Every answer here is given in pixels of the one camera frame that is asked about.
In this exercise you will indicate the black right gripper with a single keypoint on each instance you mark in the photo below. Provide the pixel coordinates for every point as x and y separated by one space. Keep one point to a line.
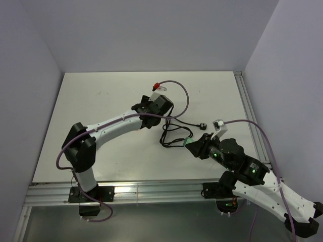
198 147

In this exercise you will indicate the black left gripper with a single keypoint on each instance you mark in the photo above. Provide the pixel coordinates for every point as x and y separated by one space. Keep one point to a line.
145 100

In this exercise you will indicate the green plug adapter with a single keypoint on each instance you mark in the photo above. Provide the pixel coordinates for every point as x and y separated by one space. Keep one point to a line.
187 141

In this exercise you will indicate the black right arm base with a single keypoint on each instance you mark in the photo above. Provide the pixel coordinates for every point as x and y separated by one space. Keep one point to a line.
222 192

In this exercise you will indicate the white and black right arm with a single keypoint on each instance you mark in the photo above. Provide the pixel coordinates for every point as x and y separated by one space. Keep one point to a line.
250 179

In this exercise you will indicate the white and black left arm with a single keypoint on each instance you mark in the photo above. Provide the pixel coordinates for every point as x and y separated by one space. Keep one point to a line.
82 142

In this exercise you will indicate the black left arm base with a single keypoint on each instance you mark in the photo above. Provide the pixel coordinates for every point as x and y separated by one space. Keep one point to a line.
91 202

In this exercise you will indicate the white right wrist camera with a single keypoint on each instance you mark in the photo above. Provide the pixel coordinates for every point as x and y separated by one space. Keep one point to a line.
220 128

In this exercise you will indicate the aluminium right rail frame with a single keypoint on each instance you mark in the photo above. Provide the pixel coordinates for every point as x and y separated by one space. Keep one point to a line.
257 137

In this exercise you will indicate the aluminium rail frame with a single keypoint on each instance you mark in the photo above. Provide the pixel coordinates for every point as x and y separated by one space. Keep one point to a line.
257 137
166 210

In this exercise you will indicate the aluminium front rail frame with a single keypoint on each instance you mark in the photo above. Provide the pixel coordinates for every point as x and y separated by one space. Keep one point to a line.
166 210

